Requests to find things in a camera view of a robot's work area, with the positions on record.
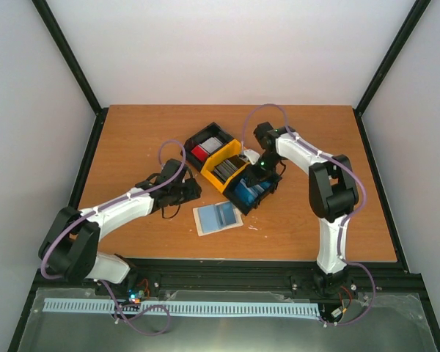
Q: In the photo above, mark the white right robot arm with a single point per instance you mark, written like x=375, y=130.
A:
x=331, y=183

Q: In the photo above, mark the black right frame post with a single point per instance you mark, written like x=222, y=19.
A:
x=403, y=34

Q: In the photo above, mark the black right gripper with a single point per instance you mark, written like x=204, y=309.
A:
x=257, y=178

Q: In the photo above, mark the black frame post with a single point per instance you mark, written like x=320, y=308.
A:
x=44, y=11
x=403, y=34

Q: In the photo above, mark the blue card stack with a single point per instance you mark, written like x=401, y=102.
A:
x=248, y=195

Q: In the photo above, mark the beige card holder wallet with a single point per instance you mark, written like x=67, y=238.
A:
x=218, y=217

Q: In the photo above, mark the black card bin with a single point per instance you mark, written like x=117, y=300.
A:
x=272, y=181
x=212, y=130

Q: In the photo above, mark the light blue cable duct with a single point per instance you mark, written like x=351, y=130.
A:
x=203, y=309

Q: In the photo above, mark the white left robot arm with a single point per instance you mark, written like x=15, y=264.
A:
x=70, y=248

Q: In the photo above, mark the blue credit card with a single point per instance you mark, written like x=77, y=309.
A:
x=208, y=218

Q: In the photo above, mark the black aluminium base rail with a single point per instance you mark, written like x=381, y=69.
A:
x=298, y=280

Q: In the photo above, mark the yellow middle card bin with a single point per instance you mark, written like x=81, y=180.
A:
x=231, y=149

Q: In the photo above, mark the red and white card stack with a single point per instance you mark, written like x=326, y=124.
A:
x=203, y=150

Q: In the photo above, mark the black left frame post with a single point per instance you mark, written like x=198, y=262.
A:
x=44, y=11

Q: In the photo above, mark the grey card stack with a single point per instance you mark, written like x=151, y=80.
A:
x=228, y=167

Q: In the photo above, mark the metal front plate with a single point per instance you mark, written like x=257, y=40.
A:
x=393, y=323

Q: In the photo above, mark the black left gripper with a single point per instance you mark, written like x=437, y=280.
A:
x=193, y=193

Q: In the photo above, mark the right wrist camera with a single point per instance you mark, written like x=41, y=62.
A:
x=250, y=156

